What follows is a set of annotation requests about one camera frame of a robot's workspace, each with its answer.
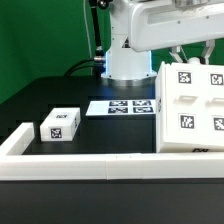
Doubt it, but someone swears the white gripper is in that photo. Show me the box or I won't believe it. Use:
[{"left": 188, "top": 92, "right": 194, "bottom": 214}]
[{"left": 129, "top": 0, "right": 224, "bottom": 65}]

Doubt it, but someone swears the white cabinet body box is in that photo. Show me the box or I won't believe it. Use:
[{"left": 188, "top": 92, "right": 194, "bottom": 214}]
[{"left": 155, "top": 63, "right": 224, "bottom": 153}]

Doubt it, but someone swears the small white cabinet top box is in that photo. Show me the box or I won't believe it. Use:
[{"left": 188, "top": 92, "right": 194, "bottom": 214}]
[{"left": 40, "top": 107, "right": 81, "bottom": 141}]

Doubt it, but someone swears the white cabinet door panel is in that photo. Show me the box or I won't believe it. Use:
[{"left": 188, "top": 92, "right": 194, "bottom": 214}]
[
  {"left": 203, "top": 66, "right": 224, "bottom": 151},
  {"left": 155, "top": 63, "right": 209, "bottom": 152}
]

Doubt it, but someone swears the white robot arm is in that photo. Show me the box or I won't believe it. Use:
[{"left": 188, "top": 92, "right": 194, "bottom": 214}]
[{"left": 103, "top": 0, "right": 224, "bottom": 81}]

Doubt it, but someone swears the black cable bundle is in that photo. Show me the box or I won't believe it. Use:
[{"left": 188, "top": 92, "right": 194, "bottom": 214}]
[{"left": 64, "top": 56, "right": 107, "bottom": 78}]

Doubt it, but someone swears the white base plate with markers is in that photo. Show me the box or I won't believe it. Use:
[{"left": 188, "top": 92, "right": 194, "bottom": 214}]
[{"left": 86, "top": 99, "right": 156, "bottom": 116}]

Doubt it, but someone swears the thin white cable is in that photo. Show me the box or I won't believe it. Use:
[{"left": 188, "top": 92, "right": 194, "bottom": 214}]
[{"left": 83, "top": 0, "right": 94, "bottom": 76}]

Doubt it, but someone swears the white U-shaped frame wall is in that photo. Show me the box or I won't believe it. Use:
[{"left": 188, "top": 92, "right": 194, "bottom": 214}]
[{"left": 0, "top": 122, "right": 224, "bottom": 181}]

